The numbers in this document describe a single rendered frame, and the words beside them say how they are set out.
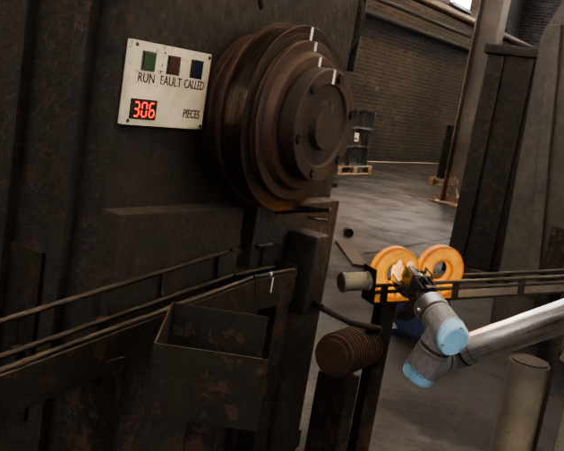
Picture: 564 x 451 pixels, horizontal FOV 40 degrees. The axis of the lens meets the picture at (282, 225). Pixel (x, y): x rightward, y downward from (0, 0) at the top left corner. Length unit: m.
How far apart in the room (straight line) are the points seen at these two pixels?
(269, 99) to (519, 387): 1.16
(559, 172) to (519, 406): 2.29
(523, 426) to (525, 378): 0.15
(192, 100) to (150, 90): 0.15
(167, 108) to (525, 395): 1.34
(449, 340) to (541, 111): 2.70
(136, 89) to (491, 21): 9.39
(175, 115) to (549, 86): 3.06
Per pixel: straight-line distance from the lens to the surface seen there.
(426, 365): 2.14
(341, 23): 2.42
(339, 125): 2.00
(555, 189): 4.55
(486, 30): 10.93
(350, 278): 2.29
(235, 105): 1.83
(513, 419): 2.48
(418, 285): 2.23
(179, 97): 1.84
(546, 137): 4.56
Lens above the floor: 1.19
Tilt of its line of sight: 10 degrees down
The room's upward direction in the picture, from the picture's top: 9 degrees clockwise
